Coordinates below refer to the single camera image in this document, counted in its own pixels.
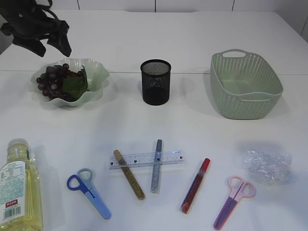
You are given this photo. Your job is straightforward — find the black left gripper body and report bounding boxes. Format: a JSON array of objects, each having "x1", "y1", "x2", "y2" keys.
[{"x1": 0, "y1": 0, "x2": 60, "y2": 47}]

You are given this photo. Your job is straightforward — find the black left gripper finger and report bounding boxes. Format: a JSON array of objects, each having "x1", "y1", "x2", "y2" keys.
[
  {"x1": 47, "y1": 20, "x2": 72, "y2": 57},
  {"x1": 23, "y1": 40, "x2": 46, "y2": 57}
]

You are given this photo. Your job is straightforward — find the purple grapes with leaf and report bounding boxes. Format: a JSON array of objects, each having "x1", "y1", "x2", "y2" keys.
[{"x1": 36, "y1": 63, "x2": 89, "y2": 102}]

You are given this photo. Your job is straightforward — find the yellow drink bottle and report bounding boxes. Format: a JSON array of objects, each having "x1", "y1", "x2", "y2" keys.
[{"x1": 0, "y1": 139, "x2": 43, "y2": 231}]

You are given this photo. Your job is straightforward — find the pink scissors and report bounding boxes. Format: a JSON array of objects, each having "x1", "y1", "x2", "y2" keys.
[{"x1": 213, "y1": 176, "x2": 257, "y2": 231}]

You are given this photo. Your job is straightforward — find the clear plastic sheet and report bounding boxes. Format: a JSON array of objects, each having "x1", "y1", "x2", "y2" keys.
[{"x1": 243, "y1": 150, "x2": 293, "y2": 186}]

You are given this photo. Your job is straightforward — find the pale green wavy plate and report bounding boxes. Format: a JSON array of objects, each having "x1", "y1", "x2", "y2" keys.
[{"x1": 31, "y1": 58, "x2": 109, "y2": 107}]

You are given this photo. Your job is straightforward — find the black mesh pen holder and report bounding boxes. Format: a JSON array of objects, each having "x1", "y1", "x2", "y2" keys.
[{"x1": 140, "y1": 59, "x2": 171, "y2": 106}]

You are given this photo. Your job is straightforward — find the clear plastic ruler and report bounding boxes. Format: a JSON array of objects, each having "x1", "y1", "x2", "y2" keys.
[{"x1": 108, "y1": 151, "x2": 186, "y2": 170}]

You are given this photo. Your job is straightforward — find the gold glitter pen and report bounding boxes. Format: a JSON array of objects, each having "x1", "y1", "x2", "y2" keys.
[{"x1": 114, "y1": 150, "x2": 146, "y2": 200}]

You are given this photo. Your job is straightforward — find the silver glitter pen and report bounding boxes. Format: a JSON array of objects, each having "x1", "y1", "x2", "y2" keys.
[{"x1": 150, "y1": 140, "x2": 162, "y2": 193}]

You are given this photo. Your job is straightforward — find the red glitter pen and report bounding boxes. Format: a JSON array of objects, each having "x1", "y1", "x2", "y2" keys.
[{"x1": 180, "y1": 158, "x2": 210, "y2": 214}]

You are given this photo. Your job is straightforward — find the green woven plastic basket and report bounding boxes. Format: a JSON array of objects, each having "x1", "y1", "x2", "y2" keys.
[{"x1": 210, "y1": 50, "x2": 283, "y2": 120}]

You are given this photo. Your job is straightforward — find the blue scissors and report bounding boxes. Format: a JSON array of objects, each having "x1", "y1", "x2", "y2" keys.
[{"x1": 66, "y1": 168, "x2": 112, "y2": 219}]

